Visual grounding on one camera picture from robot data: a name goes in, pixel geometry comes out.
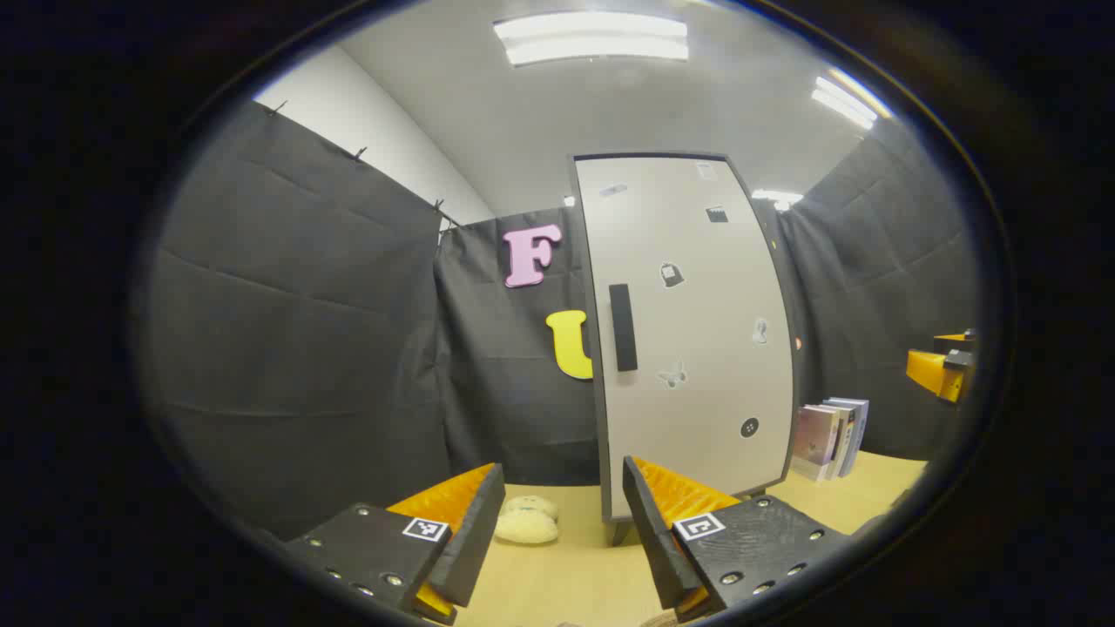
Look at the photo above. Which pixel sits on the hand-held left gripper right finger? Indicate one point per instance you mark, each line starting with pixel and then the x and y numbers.
pixel 653 531

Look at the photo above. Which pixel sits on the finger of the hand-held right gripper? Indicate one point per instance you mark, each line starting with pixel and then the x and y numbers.
pixel 954 340
pixel 930 370

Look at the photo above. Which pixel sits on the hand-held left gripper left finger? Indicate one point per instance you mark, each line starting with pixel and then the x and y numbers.
pixel 475 531

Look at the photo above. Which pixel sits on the grey blue book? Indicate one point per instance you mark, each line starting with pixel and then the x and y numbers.
pixel 860 425

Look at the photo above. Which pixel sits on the white spine book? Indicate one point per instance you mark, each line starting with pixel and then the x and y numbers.
pixel 843 435

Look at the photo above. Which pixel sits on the pink cover book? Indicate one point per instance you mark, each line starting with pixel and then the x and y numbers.
pixel 814 440

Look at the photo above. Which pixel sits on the long ceiling light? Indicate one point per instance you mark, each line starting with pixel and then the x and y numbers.
pixel 849 97

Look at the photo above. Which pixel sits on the black backdrop cloth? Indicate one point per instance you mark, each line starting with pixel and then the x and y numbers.
pixel 296 305

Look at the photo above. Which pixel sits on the large ceiling light panel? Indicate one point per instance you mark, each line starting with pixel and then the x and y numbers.
pixel 592 37

